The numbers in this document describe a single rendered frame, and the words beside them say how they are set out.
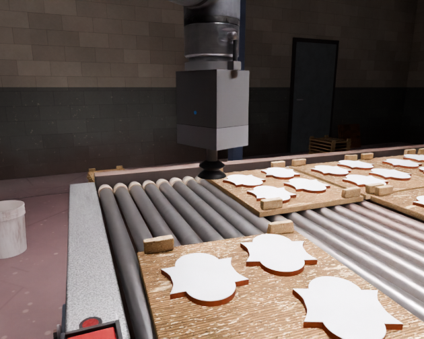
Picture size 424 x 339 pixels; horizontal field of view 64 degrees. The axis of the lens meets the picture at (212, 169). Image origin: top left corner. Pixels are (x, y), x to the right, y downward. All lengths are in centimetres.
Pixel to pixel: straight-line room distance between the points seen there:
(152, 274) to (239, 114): 31
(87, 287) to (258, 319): 30
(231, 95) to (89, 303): 39
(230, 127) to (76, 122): 494
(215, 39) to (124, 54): 501
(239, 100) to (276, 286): 30
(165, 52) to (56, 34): 154
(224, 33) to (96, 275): 47
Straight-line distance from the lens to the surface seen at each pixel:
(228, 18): 47
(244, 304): 54
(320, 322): 51
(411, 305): 65
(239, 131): 47
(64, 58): 535
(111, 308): 59
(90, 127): 538
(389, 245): 85
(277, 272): 61
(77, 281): 67
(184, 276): 58
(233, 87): 46
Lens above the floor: 125
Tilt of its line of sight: 14 degrees down
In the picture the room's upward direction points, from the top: straight up
